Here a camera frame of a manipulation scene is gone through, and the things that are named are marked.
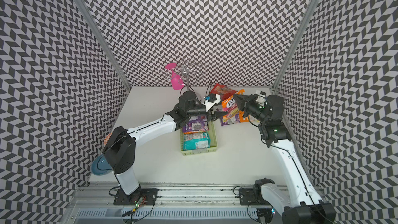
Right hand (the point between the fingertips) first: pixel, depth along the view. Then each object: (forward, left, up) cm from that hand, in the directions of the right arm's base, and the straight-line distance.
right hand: (231, 97), depth 67 cm
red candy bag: (+34, -2, -34) cm, 48 cm away
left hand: (0, +2, -9) cm, 9 cm away
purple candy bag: (+4, +18, -31) cm, 36 cm away
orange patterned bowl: (-2, +72, -35) cm, 81 cm away
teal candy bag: (-5, +18, -33) cm, 38 cm away
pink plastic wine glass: (+30, +31, -19) cm, 47 cm away
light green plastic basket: (-5, +7, -36) cm, 37 cm away
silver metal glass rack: (+42, +25, -15) cm, 50 cm away
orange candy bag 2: (-1, 0, -4) cm, 4 cm away
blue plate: (-19, +67, -32) cm, 77 cm away
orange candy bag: (+10, -11, -33) cm, 36 cm away
